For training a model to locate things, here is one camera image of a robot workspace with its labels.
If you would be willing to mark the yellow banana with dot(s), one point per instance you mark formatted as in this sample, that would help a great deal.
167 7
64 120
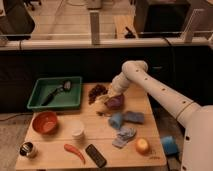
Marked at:
99 103

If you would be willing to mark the purple bowl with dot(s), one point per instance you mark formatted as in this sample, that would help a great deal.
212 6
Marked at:
115 102

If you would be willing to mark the black handled dish brush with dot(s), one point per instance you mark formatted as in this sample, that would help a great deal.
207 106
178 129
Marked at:
64 87

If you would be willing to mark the green plastic tray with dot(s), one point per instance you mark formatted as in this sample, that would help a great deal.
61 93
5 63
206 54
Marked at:
62 101

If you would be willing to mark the orange red chili pepper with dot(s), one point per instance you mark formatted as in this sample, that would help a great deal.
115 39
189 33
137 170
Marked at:
74 150

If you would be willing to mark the white horizontal rail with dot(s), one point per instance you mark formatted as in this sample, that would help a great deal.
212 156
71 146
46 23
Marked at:
104 43

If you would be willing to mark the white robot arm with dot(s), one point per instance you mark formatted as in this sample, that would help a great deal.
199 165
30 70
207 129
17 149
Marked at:
197 120

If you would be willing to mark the blue cup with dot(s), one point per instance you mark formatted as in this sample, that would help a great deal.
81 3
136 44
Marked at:
116 121

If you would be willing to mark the orange fruit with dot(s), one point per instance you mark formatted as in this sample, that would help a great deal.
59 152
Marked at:
142 146

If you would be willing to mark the white cup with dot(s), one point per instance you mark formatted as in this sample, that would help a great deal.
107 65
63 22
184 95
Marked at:
77 129

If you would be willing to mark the black office chair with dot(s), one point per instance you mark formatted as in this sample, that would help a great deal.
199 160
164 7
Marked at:
15 21

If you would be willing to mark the wooden board table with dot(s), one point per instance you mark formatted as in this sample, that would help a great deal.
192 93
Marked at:
52 155

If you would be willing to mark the dark red grape bunch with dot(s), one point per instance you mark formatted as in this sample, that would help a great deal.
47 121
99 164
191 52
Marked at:
95 92

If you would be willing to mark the silver metal can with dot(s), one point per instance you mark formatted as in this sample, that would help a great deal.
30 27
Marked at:
28 149

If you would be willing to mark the orange bowl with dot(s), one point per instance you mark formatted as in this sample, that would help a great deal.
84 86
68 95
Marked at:
45 122

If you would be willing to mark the grey blue cloth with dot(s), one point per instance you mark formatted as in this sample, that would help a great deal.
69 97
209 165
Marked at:
124 135

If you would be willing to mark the black remote control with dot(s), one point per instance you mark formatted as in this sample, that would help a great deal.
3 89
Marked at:
96 156

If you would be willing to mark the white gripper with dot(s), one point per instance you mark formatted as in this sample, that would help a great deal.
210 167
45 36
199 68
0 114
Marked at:
119 85

